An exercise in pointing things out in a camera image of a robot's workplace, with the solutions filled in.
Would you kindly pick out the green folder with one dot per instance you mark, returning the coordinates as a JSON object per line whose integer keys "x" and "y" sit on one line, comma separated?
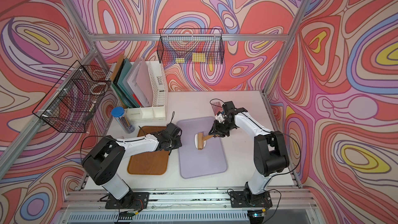
{"x": 121, "y": 82}

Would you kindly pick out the yellow sticky note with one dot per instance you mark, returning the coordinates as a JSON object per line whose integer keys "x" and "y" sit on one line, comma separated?
{"x": 198, "y": 57}

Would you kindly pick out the black wire basket back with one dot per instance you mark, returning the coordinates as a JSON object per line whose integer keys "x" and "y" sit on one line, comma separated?
{"x": 176, "y": 45}

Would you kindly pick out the wooden dough roller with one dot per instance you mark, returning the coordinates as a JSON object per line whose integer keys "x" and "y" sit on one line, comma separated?
{"x": 208, "y": 137}

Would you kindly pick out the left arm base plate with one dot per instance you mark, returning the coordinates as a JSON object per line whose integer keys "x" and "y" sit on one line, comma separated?
{"x": 132, "y": 200}

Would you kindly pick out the white dough piece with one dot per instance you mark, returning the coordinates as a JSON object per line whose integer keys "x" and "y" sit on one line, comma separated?
{"x": 199, "y": 141}

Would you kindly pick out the black wire basket left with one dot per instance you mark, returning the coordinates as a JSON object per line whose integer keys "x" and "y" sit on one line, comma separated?
{"x": 73, "y": 100}

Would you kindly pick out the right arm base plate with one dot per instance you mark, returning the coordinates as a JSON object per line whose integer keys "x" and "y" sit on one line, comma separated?
{"x": 244, "y": 199}

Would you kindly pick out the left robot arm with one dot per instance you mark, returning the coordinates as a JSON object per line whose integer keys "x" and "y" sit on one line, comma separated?
{"x": 103, "y": 161}

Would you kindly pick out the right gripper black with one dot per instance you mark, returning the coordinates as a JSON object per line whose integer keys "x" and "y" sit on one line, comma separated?
{"x": 217, "y": 130}

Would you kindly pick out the white paper folder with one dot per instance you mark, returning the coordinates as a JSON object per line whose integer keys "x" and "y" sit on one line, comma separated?
{"x": 139, "y": 81}

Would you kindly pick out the brown wooden tray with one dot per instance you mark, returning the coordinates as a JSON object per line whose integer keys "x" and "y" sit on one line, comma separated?
{"x": 148, "y": 163}

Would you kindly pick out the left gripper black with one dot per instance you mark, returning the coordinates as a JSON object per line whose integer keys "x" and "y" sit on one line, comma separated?
{"x": 178, "y": 138}

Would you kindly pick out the blue lid clear jar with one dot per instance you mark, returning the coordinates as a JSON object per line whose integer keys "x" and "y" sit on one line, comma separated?
{"x": 119, "y": 115}

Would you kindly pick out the black wire basket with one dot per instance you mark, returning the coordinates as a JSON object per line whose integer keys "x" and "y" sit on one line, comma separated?
{"x": 73, "y": 100}
{"x": 176, "y": 45}

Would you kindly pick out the white file organizer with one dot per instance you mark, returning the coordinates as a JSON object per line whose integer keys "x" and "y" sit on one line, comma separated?
{"x": 157, "y": 112}

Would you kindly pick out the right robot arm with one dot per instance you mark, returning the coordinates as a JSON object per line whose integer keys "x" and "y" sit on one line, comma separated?
{"x": 270, "y": 151}

